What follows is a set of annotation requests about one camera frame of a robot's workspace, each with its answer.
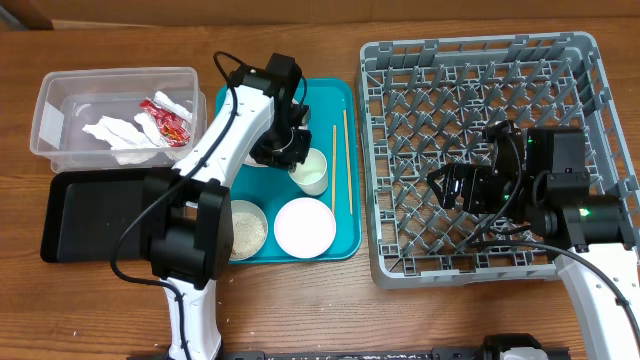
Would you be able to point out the large white plate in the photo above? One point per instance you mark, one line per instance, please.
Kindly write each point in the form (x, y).
(250, 161)

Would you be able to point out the white napkin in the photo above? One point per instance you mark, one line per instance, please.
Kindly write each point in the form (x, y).
(140, 141)

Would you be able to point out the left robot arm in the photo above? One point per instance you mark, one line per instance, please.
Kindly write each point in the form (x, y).
(186, 227)

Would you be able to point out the teal serving tray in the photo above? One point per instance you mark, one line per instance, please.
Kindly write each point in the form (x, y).
(270, 189)

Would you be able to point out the wooden chopstick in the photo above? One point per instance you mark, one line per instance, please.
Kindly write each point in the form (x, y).
(333, 169)
(348, 160)

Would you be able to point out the right wooden chopstick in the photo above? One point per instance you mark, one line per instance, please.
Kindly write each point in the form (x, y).
(348, 160)

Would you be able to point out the white cup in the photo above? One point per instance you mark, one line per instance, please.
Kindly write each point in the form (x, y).
(311, 176)

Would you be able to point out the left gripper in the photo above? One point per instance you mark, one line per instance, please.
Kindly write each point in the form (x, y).
(289, 157)

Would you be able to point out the grey bowl with rice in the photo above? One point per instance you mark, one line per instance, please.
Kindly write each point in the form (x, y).
(250, 228)

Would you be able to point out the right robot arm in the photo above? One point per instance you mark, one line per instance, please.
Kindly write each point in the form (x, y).
(539, 180)

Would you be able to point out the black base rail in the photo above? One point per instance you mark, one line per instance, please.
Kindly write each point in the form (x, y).
(499, 346)

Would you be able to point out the grey dishwasher rack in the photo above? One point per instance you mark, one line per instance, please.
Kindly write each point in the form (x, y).
(424, 103)

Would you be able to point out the left wooden chopstick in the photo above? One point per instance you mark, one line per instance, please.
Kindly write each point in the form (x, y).
(333, 169)

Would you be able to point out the black plastic tray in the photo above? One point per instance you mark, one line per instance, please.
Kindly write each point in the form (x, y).
(88, 211)

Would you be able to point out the red sauce packet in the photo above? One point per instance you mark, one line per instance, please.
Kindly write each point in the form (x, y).
(173, 129)

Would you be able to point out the small pink-white bowl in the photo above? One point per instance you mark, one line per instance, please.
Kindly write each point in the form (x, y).
(305, 228)

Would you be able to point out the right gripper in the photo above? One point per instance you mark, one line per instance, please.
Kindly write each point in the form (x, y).
(472, 175)

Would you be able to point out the clear plastic waste bin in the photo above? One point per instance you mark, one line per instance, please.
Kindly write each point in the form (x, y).
(118, 118)

